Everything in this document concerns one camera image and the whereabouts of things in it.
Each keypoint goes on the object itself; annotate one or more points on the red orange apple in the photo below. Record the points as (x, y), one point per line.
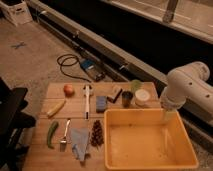
(68, 90)

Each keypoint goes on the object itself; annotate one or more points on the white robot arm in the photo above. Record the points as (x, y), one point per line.
(188, 82)

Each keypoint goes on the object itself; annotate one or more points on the blue sponge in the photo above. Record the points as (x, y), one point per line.
(101, 104)

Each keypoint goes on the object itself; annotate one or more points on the dark metal cup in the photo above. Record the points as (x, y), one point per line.
(127, 97)

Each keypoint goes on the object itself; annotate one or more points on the blue power box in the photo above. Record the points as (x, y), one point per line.
(92, 70)

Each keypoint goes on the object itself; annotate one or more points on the green cup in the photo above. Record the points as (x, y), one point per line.
(135, 85)

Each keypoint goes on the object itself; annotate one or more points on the white round container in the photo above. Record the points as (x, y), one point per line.
(141, 97)

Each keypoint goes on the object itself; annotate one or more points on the yellow corn cob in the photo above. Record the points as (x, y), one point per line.
(51, 112)

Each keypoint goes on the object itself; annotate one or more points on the brown pine cone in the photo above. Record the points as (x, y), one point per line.
(97, 134)

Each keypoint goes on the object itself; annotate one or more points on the blue cloth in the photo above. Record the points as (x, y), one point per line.
(79, 142)

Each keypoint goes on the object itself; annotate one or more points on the yellow plastic bin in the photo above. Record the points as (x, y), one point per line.
(146, 140)

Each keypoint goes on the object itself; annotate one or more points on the green pepper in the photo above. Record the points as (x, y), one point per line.
(54, 125)

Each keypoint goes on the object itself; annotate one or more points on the metal spatula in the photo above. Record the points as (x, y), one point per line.
(63, 141)

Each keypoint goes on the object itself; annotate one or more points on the black chair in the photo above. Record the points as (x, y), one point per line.
(12, 122)

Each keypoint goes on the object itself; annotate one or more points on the white cardboard box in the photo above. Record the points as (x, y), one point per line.
(17, 14)

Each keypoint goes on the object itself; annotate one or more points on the beige block with black handle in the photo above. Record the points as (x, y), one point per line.
(113, 96)

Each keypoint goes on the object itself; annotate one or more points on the white handled knife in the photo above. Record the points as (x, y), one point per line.
(87, 101)

